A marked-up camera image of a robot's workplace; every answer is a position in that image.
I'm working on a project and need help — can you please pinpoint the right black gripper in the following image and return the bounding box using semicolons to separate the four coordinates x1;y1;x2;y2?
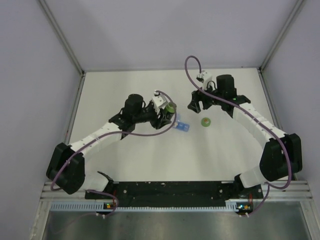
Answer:
187;81;224;114

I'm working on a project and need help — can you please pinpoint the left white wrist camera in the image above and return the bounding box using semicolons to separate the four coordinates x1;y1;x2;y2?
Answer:
151;90;168;113

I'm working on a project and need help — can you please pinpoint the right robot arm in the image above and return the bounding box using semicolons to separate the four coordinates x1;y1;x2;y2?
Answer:
187;70;303;198

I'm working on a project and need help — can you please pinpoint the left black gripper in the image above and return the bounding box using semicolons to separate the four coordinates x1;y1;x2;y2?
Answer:
133;103;171;130

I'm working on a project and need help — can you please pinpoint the green bottle cap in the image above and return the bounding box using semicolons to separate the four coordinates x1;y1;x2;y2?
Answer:
200;117;211;128

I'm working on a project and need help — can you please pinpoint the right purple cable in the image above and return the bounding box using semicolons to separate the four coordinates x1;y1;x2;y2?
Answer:
184;55;293;189

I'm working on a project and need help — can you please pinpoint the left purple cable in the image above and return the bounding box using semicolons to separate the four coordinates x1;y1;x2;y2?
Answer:
50;90;178;192

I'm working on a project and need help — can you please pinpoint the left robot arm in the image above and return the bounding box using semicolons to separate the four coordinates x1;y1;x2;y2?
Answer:
46;90;177;199

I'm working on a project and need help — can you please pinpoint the blue pill organizer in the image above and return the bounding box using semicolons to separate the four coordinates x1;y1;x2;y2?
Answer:
173;113;190;132

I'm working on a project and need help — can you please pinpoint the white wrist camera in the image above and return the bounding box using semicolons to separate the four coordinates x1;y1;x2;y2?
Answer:
151;90;168;113
196;70;216;90

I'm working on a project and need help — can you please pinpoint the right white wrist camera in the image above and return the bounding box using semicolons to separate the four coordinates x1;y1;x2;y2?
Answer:
196;70;216;90

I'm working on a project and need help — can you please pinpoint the purple cable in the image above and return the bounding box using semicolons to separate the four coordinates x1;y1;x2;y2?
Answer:
184;55;293;189
50;90;178;192

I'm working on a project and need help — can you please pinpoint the green pill bottle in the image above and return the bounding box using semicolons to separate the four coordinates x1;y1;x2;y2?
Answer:
163;102;177;120

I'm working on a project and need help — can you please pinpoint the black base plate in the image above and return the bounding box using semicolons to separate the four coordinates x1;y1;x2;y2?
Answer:
84;180;263;208

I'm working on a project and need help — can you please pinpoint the grey cable duct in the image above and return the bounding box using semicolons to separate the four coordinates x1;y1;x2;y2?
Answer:
49;201;253;215

